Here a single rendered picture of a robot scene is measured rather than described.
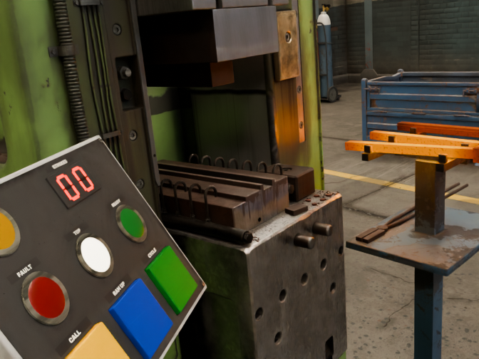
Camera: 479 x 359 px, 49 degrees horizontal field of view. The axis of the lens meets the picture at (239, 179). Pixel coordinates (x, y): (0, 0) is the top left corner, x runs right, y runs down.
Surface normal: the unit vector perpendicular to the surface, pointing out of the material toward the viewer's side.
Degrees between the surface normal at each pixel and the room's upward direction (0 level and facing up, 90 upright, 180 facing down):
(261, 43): 90
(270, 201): 90
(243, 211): 90
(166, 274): 60
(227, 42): 90
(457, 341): 0
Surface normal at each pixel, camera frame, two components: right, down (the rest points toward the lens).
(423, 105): -0.69, 0.26
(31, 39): 0.77, 0.11
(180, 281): 0.79, -0.49
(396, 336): -0.09, -0.95
